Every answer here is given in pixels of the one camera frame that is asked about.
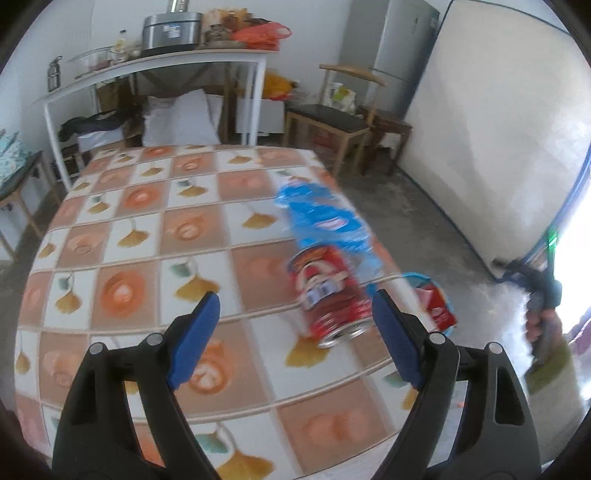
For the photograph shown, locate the white side table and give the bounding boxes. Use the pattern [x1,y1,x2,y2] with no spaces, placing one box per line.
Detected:
[34,48,269,192]

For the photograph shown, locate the white mattress blue edge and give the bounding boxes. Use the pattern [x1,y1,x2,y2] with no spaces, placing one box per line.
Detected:
[397,0,591,282]

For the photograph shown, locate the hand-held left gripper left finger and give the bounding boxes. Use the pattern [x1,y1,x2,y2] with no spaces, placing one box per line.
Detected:
[52,291,221,480]

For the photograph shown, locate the dark cloth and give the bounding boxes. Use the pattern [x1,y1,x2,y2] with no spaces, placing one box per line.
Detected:
[59,113,144,141]

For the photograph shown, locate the grey refrigerator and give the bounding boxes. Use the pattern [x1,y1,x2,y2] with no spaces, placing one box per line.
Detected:
[339,0,441,118]

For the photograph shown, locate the yellow printed food bag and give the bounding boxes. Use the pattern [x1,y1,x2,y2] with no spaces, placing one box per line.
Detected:
[205,8,254,28]

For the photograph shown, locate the dark wooden stool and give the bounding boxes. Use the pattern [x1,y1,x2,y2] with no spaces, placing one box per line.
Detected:
[358,107,413,176]

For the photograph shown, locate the glass bowl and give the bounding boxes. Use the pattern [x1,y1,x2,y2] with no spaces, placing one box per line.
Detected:
[68,47,116,77]

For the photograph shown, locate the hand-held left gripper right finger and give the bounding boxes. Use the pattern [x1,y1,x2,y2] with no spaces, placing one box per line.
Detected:
[372,288,542,480]

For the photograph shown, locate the white storage box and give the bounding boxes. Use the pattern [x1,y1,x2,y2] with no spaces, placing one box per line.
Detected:
[235,97,284,137]

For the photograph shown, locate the white pillow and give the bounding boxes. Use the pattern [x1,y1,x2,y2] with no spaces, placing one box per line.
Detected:
[142,89,221,147]

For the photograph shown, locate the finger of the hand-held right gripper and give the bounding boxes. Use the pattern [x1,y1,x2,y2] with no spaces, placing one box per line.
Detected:
[491,257,522,278]

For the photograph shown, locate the blue plastic basket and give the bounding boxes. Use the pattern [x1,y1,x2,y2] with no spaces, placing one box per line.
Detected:
[399,271,459,334]

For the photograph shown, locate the person's right hand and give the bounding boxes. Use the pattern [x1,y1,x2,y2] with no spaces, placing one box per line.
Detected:
[524,308,562,352]

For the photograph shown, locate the wooden chair with floral cloth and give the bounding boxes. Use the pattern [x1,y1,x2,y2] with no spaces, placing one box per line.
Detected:
[0,150,63,264]

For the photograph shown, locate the red drink can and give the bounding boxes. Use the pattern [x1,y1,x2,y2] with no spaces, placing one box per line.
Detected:
[287,244,374,350]

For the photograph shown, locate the grey rice cooker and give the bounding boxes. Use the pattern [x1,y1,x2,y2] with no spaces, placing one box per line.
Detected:
[142,13,204,51]

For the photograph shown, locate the orange plastic bag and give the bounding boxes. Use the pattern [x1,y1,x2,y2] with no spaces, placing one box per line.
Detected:
[231,22,293,51]

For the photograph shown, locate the white printed bag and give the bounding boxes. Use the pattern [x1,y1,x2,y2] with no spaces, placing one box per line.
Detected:
[325,82,358,112]

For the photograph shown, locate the blue plastic wrapper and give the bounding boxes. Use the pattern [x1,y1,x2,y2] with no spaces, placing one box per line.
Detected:
[274,178,386,298]

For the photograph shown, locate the yellow plastic bag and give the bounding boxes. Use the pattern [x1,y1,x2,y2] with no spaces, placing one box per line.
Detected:
[263,71,301,101]

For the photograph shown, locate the floral cloth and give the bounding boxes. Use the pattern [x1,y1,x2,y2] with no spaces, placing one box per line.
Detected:
[0,131,24,188]

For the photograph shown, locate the wooden chair black seat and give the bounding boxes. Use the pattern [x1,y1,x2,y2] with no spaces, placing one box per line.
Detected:
[283,64,386,176]

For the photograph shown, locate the red snack packet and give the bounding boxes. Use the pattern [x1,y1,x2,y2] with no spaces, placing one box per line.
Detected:
[414,284,454,329]

